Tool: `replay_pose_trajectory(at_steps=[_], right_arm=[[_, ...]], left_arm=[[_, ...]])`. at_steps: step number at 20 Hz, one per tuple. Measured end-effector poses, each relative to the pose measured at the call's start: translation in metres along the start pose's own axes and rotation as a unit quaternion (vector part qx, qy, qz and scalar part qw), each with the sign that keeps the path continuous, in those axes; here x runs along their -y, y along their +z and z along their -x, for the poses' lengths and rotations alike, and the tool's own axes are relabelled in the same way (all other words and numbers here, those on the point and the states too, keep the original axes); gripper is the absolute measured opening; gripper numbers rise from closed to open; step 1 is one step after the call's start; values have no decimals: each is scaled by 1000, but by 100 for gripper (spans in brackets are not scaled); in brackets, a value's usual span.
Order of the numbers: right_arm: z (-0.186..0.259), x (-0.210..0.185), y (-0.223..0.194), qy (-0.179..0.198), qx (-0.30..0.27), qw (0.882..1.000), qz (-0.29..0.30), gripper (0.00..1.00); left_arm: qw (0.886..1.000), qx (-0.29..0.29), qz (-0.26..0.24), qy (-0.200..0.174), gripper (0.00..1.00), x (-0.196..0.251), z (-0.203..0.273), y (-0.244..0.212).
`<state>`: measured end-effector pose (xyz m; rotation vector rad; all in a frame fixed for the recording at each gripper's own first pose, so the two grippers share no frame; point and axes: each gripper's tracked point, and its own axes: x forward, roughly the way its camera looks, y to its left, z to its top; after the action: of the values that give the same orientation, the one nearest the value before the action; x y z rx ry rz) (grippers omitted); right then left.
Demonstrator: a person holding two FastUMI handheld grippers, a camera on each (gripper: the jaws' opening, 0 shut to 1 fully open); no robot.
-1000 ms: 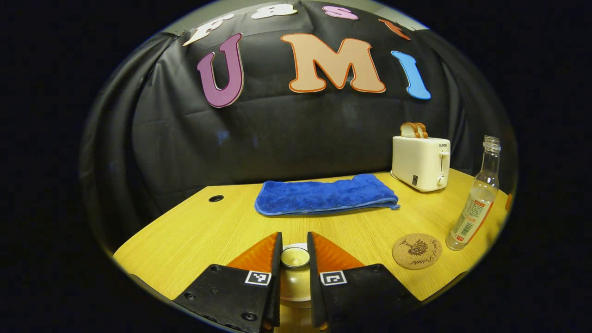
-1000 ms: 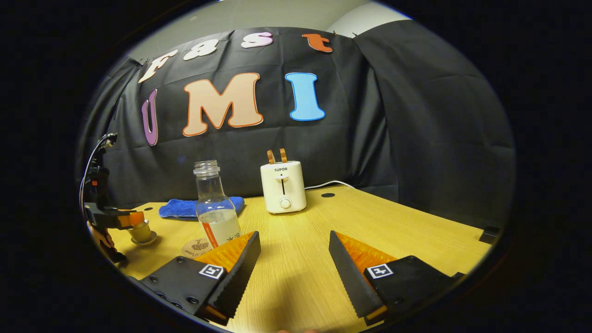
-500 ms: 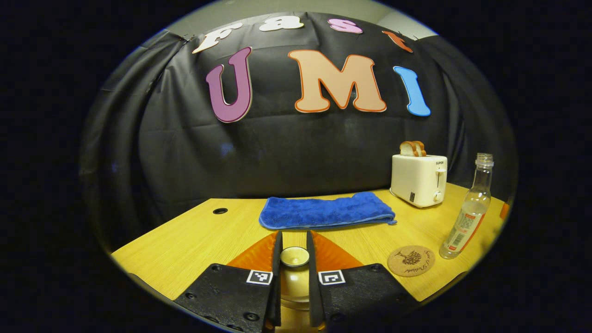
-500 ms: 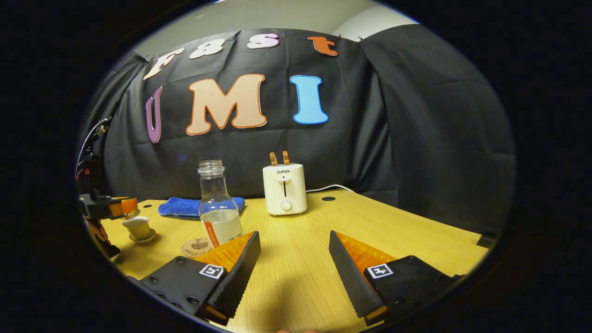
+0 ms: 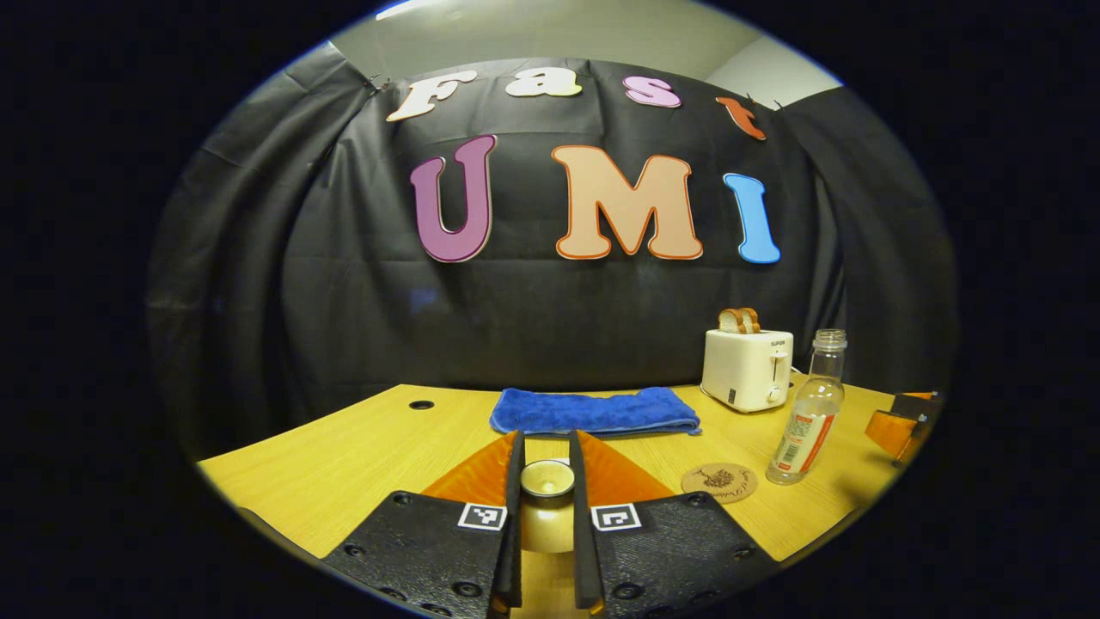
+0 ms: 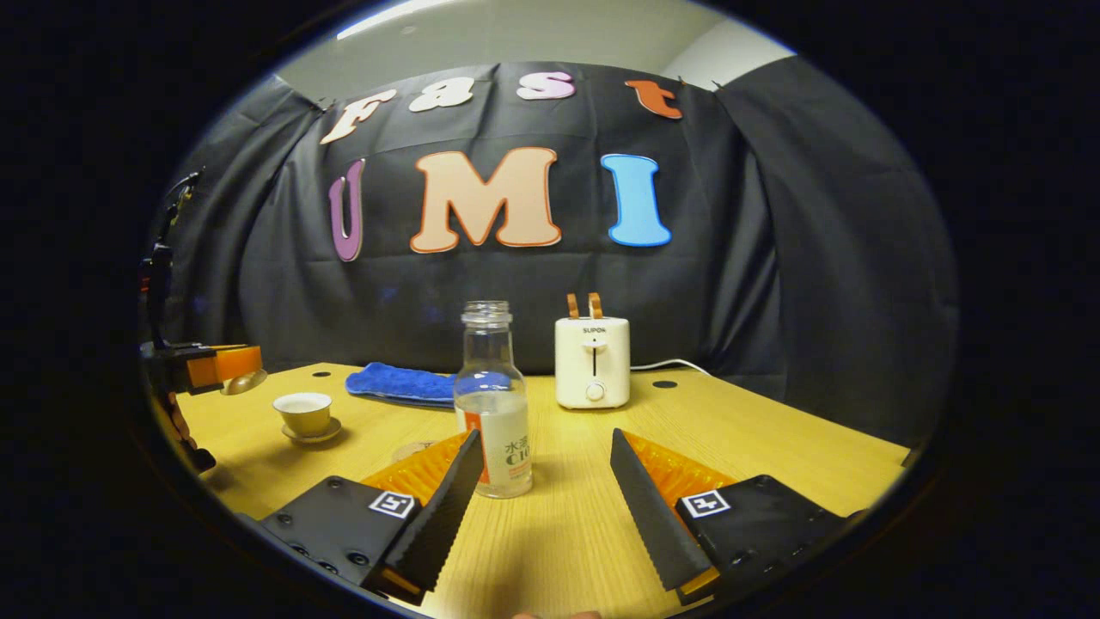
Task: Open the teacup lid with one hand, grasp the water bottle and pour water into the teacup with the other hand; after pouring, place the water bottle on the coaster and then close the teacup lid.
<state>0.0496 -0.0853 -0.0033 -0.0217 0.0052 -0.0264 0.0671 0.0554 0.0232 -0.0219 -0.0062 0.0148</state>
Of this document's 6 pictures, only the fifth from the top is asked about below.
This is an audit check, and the clear water bottle orange label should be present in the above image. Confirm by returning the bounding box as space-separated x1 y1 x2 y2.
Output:
766 328 848 486

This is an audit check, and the blue towel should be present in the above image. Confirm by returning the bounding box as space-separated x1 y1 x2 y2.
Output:
489 386 702 438

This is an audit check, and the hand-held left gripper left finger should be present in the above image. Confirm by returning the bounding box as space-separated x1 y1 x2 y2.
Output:
320 430 527 619

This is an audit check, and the beige teacup lid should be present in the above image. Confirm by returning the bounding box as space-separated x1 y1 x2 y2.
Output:
519 459 577 555

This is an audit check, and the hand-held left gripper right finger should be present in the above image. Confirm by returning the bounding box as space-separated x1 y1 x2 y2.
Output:
567 430 779 619

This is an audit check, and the round cork coaster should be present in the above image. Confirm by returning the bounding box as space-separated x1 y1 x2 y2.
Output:
681 463 760 504

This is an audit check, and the black backdrop cloth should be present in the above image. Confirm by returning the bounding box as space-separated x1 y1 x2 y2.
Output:
146 41 959 461

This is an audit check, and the white toaster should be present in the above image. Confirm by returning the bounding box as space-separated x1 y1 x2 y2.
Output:
700 329 795 414

